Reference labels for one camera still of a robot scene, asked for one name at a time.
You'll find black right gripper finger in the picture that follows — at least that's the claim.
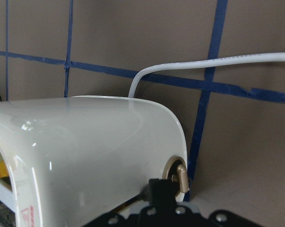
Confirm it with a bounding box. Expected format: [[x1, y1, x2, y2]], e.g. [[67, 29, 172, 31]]
[[140, 179, 177, 208]]

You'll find white two-slot toaster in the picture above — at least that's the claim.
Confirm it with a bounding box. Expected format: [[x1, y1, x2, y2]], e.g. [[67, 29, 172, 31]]
[[0, 96, 187, 227]]

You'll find white toaster power cable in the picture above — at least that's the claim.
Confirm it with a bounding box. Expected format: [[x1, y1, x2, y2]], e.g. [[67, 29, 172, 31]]
[[128, 52, 285, 98]]

